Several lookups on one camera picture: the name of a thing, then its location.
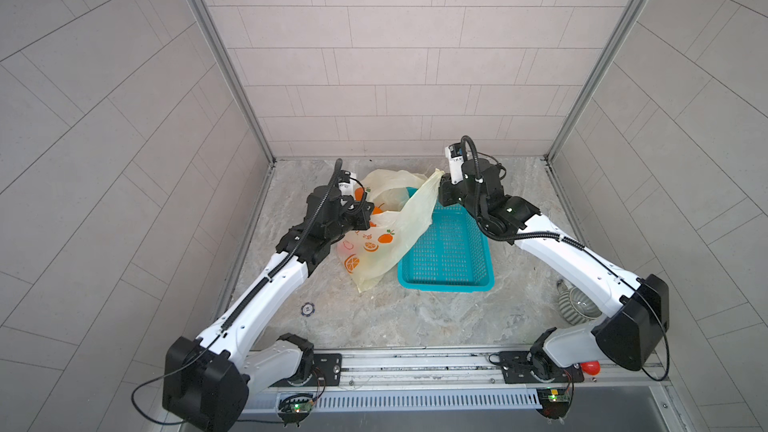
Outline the cream printed plastic bag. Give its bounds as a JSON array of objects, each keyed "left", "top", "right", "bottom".
[{"left": 336, "top": 169, "right": 444, "bottom": 292}]

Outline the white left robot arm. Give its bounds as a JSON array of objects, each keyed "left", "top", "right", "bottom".
[{"left": 162, "top": 179, "right": 374, "bottom": 431}]

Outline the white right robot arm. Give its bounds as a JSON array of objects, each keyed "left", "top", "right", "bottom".
[{"left": 438, "top": 160, "right": 669, "bottom": 382}]

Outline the teal plastic basket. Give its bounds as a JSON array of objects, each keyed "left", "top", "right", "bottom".
[{"left": 398, "top": 204, "right": 495, "bottom": 293}]

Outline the left green circuit board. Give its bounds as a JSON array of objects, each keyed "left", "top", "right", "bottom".
[{"left": 277, "top": 393, "right": 315, "bottom": 424}]

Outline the green circuit board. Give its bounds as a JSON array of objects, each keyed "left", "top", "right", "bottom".
[
  {"left": 277, "top": 393, "right": 315, "bottom": 424},
  {"left": 536, "top": 388, "right": 572, "bottom": 420}
]

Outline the red emergency stop button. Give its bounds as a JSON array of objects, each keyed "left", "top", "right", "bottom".
[{"left": 580, "top": 361, "right": 601, "bottom": 376}]

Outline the right green circuit board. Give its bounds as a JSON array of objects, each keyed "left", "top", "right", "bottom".
[{"left": 536, "top": 388, "right": 572, "bottom": 420}]

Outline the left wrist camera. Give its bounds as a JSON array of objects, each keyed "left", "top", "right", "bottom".
[{"left": 338, "top": 170, "right": 365, "bottom": 200}]

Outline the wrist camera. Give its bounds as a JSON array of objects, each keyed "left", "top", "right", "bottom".
[
  {"left": 338, "top": 170, "right": 365, "bottom": 200},
  {"left": 445, "top": 143, "right": 466, "bottom": 185}
]

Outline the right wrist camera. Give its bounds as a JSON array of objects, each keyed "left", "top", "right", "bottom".
[{"left": 445, "top": 143, "right": 466, "bottom": 185}]

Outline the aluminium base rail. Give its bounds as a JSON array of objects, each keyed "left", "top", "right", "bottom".
[{"left": 235, "top": 348, "right": 674, "bottom": 423}]

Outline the aluminium corner post right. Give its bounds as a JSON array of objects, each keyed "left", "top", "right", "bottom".
[{"left": 545, "top": 0, "right": 676, "bottom": 162}]

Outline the aluminium corner post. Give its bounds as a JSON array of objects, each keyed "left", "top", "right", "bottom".
[
  {"left": 545, "top": 0, "right": 676, "bottom": 162},
  {"left": 164, "top": 0, "right": 277, "bottom": 164}
]

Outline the aluminium corner post left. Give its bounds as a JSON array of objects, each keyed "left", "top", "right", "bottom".
[{"left": 164, "top": 0, "right": 277, "bottom": 164}]

